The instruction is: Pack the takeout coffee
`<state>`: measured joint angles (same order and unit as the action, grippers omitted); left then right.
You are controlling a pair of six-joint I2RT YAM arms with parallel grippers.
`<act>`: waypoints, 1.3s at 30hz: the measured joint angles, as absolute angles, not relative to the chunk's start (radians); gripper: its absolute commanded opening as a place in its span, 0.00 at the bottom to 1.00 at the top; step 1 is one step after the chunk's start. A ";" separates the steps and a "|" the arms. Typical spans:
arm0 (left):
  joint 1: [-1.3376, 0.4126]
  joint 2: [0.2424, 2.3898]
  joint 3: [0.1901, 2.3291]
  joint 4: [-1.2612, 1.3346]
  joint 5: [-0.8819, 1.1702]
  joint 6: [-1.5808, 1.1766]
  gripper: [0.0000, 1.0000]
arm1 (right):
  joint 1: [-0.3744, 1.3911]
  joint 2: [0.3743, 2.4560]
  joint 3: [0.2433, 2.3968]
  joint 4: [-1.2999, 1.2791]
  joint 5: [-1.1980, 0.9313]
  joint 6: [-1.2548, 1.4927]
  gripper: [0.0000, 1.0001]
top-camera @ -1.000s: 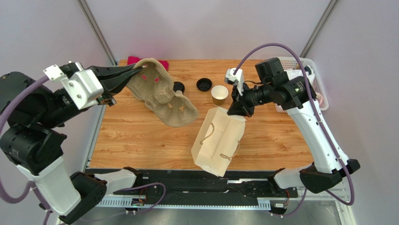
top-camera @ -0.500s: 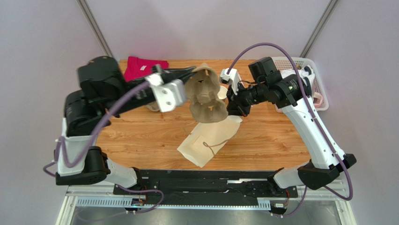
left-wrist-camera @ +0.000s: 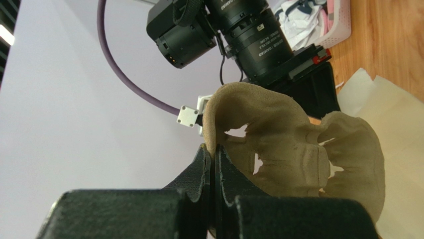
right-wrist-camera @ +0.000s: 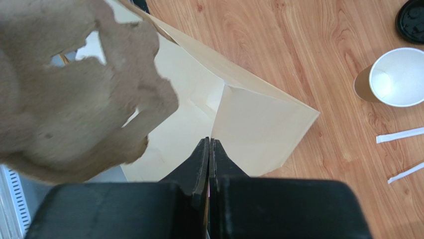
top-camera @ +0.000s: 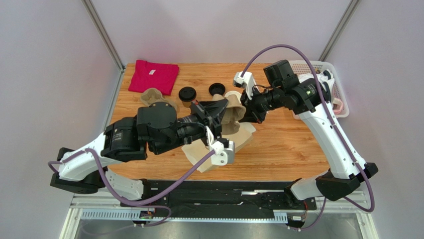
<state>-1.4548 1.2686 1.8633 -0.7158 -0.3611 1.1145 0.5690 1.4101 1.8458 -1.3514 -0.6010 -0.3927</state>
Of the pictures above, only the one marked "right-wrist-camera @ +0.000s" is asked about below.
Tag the pulp cup carrier tray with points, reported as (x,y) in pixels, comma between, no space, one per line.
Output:
(79,91)

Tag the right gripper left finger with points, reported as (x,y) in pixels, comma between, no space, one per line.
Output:
(172,208)

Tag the white wrapped straw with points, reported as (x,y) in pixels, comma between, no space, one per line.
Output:
(399,135)
(406,173)

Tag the brown paper bag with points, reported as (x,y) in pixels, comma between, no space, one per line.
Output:
(258,124)

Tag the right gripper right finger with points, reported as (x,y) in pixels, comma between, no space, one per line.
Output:
(244,207)

